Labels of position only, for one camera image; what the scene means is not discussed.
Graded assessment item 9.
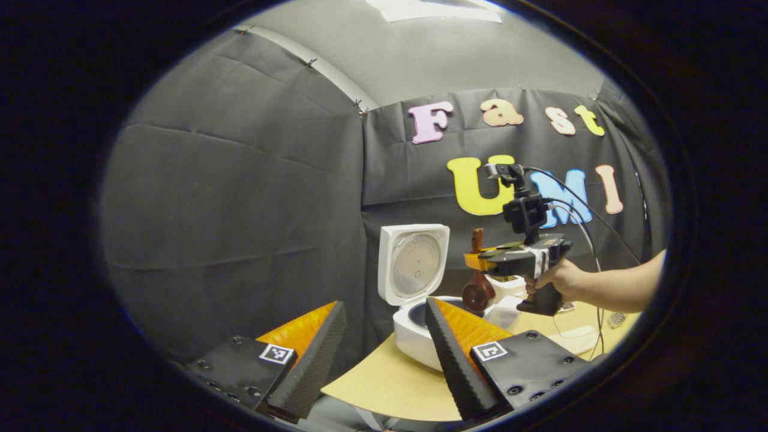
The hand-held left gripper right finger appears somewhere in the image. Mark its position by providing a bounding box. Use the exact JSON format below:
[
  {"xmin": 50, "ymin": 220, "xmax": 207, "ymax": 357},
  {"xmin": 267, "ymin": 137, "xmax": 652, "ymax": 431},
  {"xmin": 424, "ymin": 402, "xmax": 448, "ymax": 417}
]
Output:
[{"xmin": 425, "ymin": 296, "xmax": 592, "ymax": 421}]

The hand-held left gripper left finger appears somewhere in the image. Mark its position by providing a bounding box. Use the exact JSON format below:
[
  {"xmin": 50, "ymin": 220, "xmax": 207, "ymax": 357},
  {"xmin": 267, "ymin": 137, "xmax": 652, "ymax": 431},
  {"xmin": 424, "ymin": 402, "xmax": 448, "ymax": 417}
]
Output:
[{"xmin": 186, "ymin": 300, "xmax": 349, "ymax": 421}]

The brown wooden spoon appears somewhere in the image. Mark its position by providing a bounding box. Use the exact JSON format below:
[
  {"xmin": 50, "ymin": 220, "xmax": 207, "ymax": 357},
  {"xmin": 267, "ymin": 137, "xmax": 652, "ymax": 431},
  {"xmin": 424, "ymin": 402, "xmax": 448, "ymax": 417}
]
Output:
[{"xmin": 462, "ymin": 228, "xmax": 497, "ymax": 313}]

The white rice cooker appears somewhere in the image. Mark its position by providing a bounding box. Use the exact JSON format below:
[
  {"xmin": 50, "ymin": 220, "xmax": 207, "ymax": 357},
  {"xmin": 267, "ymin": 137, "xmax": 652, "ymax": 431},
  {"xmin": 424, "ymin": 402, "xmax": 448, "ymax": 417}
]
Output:
[{"xmin": 378, "ymin": 224, "xmax": 523, "ymax": 373}]

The clear glass rice container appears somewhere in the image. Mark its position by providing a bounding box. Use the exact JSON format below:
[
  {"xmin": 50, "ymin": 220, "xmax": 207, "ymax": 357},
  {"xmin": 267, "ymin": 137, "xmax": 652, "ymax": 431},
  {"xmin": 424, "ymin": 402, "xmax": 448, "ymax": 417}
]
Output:
[{"xmin": 552, "ymin": 312, "xmax": 601, "ymax": 355}]

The black backdrop cloth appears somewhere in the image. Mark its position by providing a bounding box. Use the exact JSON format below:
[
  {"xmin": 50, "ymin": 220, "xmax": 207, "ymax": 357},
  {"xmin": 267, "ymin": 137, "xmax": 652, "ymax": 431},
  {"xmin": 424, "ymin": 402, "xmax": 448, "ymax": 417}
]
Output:
[{"xmin": 99, "ymin": 27, "xmax": 670, "ymax": 373}]

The ceiling light panel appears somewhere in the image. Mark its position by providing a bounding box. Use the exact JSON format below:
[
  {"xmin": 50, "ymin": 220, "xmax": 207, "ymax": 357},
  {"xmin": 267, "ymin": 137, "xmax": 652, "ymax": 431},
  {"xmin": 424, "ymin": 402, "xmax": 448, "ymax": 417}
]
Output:
[{"xmin": 366, "ymin": 0, "xmax": 502, "ymax": 23}]

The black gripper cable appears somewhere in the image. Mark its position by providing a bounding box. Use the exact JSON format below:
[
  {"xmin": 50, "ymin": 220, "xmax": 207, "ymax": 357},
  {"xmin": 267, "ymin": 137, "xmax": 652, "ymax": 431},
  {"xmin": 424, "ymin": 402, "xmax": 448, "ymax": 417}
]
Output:
[
  {"xmin": 547, "ymin": 201, "xmax": 605, "ymax": 361},
  {"xmin": 525, "ymin": 167, "xmax": 641, "ymax": 266}
]

